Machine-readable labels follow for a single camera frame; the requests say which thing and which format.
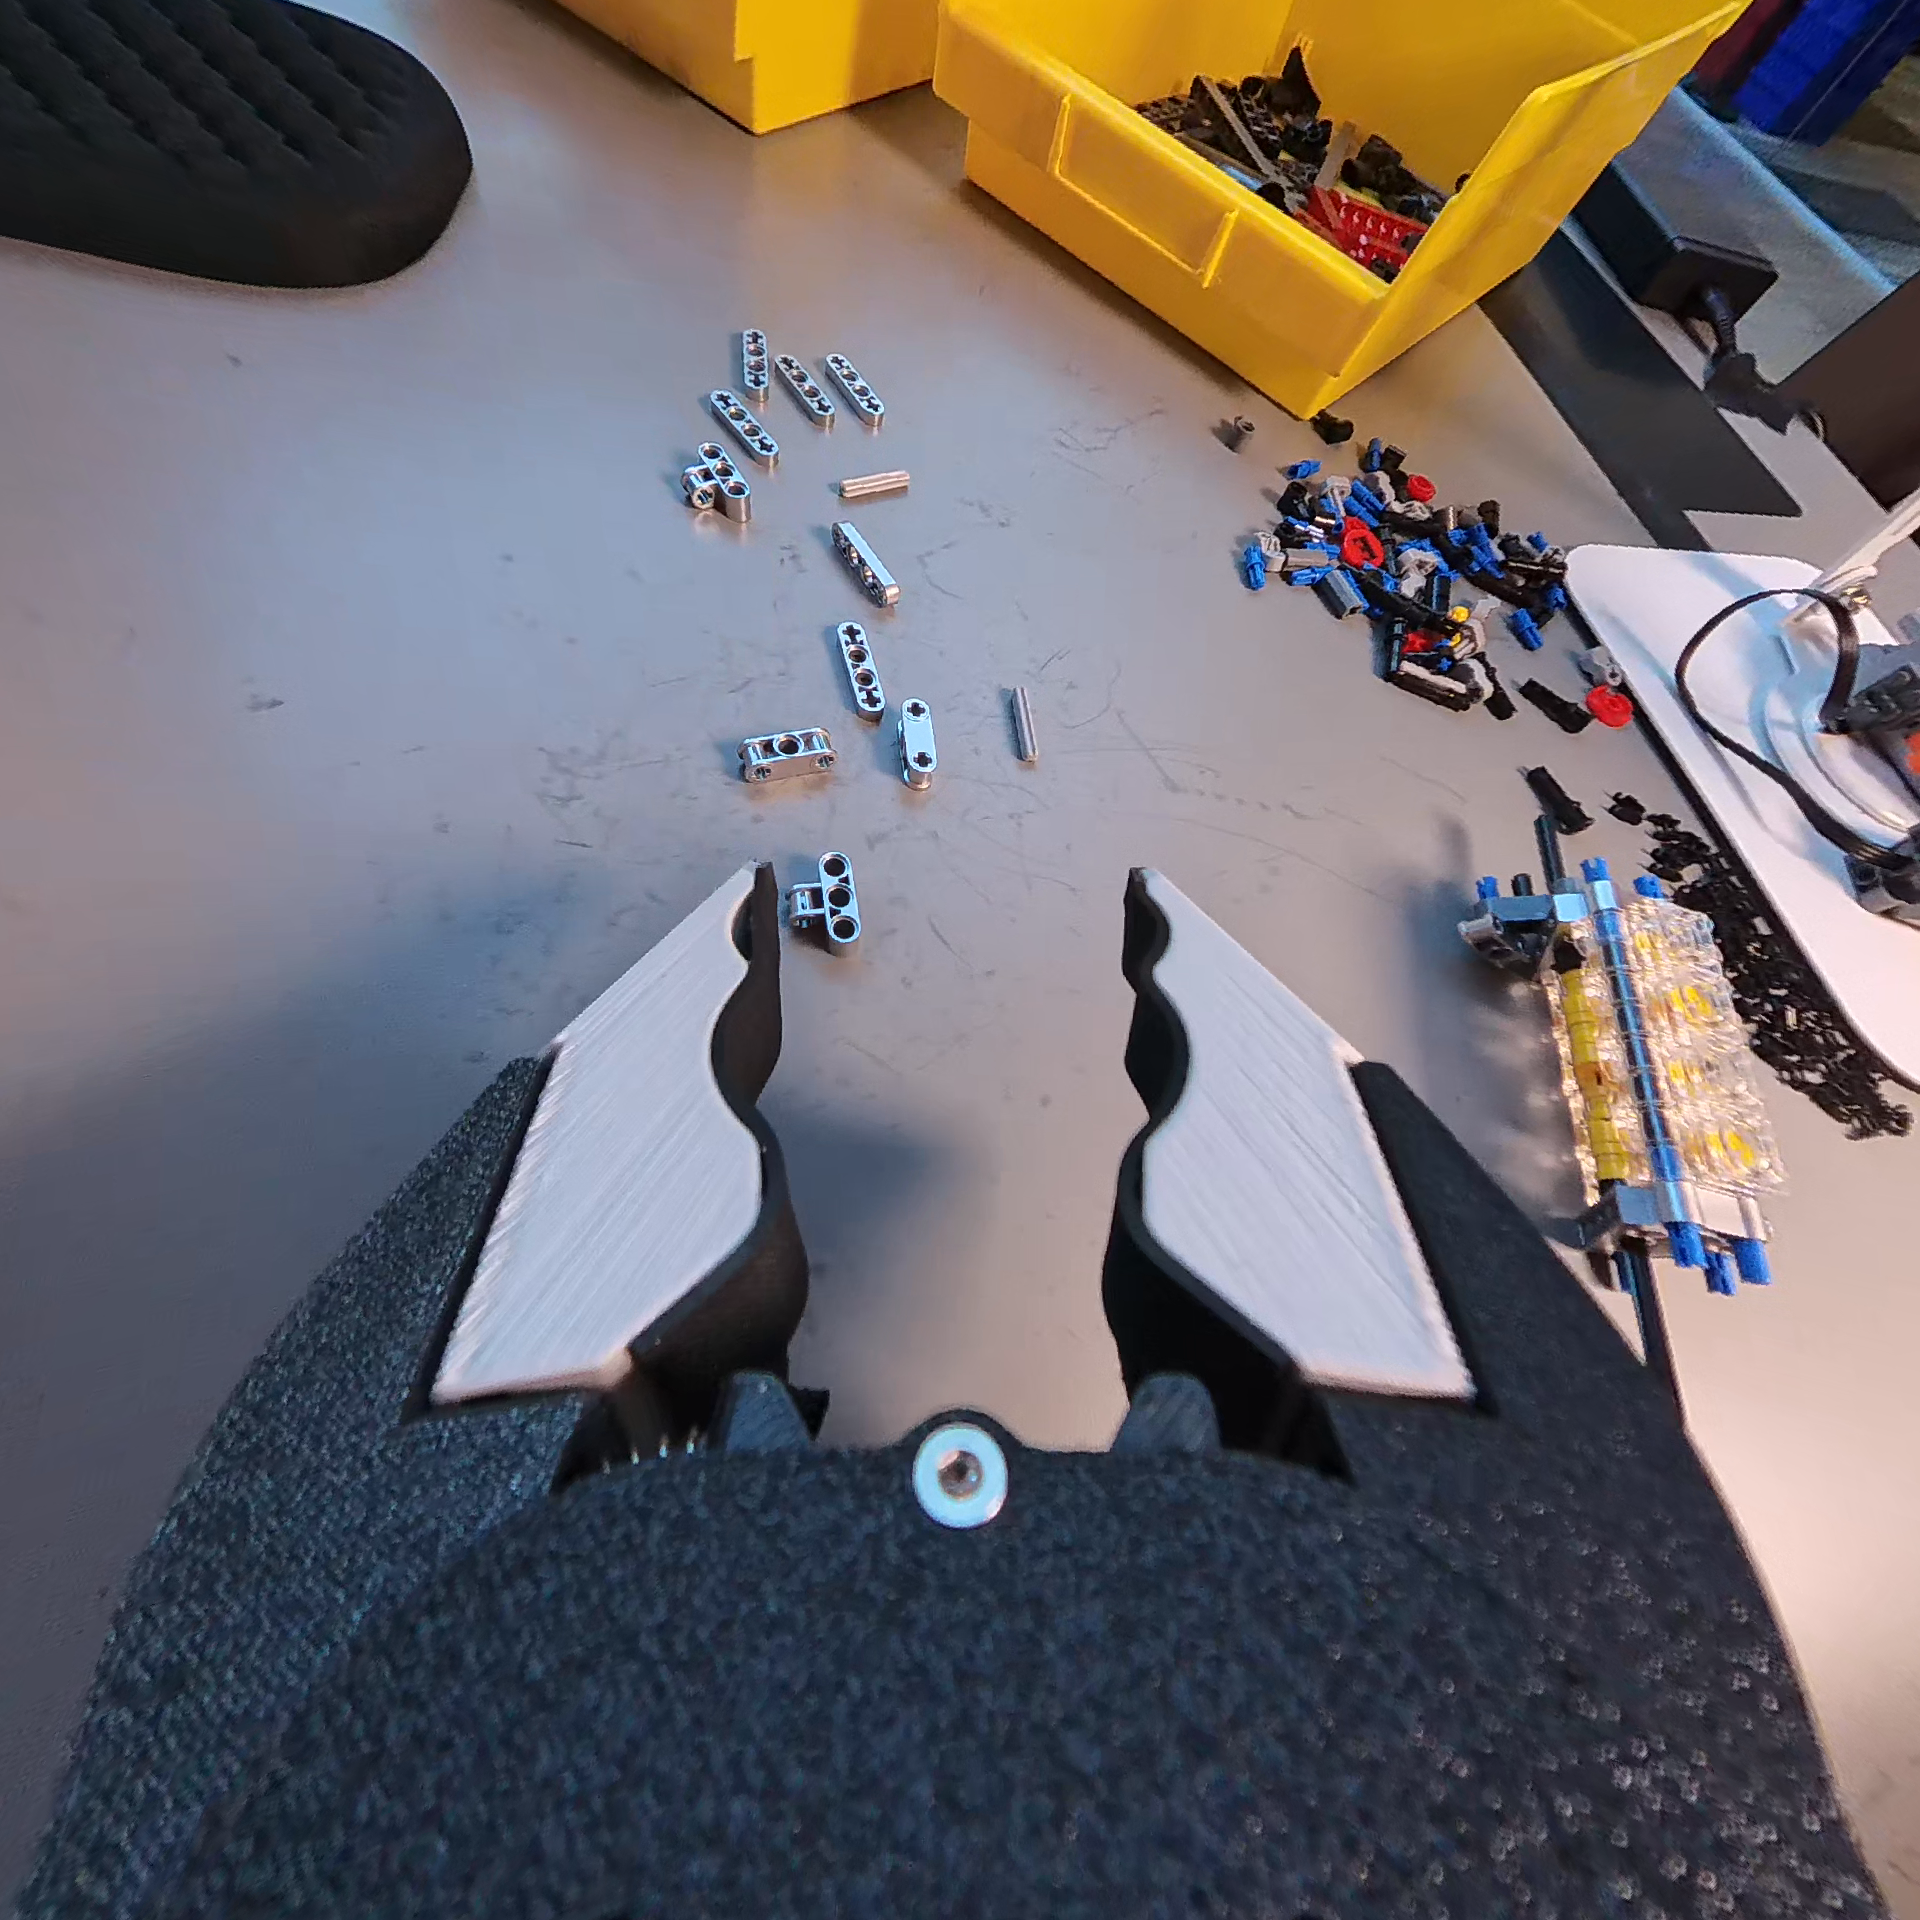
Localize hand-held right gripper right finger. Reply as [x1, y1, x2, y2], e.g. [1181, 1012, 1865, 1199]
[1103, 866, 1479, 1404]

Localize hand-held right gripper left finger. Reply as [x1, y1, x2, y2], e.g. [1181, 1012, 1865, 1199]
[433, 859, 811, 1455]

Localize clear brick engine assembly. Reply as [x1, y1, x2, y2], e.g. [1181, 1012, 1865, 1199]
[1459, 810, 1788, 1397]

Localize pile of mixed brick parts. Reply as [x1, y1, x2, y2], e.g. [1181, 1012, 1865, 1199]
[1216, 412, 1637, 730]

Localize yellow plastic bin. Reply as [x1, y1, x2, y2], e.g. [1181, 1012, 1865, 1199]
[555, 0, 963, 135]
[932, 0, 1748, 418]

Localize grey desk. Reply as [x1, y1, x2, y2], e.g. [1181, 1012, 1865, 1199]
[0, 0, 1920, 1892]

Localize pile of black pins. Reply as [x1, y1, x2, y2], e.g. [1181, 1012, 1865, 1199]
[1597, 796, 1914, 1143]

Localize black power adapter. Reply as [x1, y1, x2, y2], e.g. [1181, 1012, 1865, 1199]
[1642, 231, 1801, 436]

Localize pile of black brick parts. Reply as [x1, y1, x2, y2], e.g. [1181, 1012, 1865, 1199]
[1132, 45, 1457, 288]

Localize black round cushion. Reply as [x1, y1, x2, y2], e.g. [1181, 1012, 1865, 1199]
[0, 0, 474, 290]

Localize shelf of coloured bins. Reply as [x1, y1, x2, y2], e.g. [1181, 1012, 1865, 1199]
[1680, 0, 1920, 143]

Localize black motor cable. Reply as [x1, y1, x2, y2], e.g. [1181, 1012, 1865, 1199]
[1672, 587, 1920, 864]

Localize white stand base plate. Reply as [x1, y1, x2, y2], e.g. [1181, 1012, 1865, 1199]
[1563, 543, 1920, 1088]

